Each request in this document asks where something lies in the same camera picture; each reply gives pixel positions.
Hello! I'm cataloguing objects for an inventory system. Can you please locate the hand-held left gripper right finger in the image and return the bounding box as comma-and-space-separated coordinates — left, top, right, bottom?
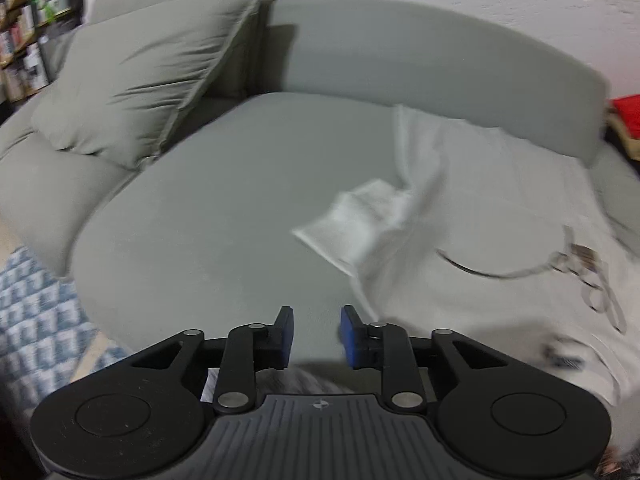
339, 304, 507, 414

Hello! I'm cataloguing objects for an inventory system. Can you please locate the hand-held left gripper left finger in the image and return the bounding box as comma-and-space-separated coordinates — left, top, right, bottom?
131, 305, 295, 415

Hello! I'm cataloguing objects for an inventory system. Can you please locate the white t-shirt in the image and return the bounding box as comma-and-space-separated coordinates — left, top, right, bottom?
291, 104, 640, 407

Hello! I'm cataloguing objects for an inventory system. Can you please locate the grey sofa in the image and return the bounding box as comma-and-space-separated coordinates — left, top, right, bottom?
0, 0, 640, 411

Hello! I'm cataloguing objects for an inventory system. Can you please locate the blue white patterned rug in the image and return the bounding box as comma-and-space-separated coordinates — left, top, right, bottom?
0, 246, 130, 413

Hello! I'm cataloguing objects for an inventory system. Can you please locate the large grey pillow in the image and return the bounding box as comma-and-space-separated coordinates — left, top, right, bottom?
31, 0, 266, 171

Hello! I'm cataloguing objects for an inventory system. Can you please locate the tan folded cloth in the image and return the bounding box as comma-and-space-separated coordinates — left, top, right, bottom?
604, 112, 640, 162

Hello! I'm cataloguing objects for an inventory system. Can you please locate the red folded cloth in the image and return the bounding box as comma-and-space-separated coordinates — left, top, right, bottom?
611, 94, 640, 139

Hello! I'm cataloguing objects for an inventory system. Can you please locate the bookshelf with books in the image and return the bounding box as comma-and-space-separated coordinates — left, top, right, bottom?
0, 0, 85, 107

